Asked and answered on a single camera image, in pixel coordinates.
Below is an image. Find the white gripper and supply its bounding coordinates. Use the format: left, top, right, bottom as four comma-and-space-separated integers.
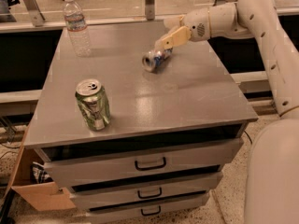
154, 7, 210, 51

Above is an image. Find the blue silver redbull can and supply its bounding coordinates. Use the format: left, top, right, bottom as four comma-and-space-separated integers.
142, 49, 172, 72

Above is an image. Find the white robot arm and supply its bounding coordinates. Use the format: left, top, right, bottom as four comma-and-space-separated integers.
155, 0, 299, 224

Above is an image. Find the green soda can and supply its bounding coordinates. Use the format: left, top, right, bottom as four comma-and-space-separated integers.
75, 78, 110, 131

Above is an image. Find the clear plastic water bottle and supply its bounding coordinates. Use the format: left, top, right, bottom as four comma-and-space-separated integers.
63, 0, 92, 57

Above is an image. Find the grey drawer cabinet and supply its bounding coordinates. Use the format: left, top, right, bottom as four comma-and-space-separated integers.
23, 19, 259, 224

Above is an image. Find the top grey drawer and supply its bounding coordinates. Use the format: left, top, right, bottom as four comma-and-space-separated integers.
44, 138, 243, 187

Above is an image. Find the grey drawer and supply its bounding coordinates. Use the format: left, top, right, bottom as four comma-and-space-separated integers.
44, 138, 243, 187
71, 169, 222, 211
86, 191, 209, 224

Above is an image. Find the middle grey drawer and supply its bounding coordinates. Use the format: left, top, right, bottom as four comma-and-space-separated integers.
71, 169, 222, 211

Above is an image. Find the checkered cloth in box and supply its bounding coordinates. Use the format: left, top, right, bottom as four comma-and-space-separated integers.
31, 161, 52, 184

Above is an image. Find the bottom grey drawer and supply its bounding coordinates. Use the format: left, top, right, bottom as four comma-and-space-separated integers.
86, 191, 209, 224

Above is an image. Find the brown cardboard box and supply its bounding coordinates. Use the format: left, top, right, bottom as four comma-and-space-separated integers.
6, 135, 75, 211

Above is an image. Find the black power cable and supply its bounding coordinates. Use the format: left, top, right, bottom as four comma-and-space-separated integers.
243, 130, 253, 146

